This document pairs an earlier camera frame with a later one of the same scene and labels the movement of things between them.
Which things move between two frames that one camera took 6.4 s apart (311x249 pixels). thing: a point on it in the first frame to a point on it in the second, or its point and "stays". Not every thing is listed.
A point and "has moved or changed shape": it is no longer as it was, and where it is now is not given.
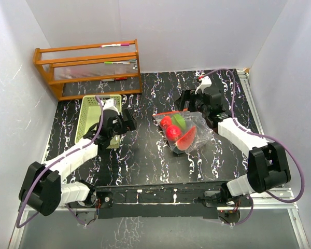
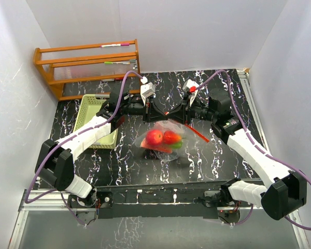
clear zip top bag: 185,130 has moved or changed shape
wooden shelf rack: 91,70 stays
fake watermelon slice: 184,142 to 146,144
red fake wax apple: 165,122 to 169,137
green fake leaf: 178,119 to 177,145
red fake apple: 172,132 to 154,137
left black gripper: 128,125 to 151,112
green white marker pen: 116,63 stays
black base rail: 177,201 stays
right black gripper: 187,96 to 182,113
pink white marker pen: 114,45 stays
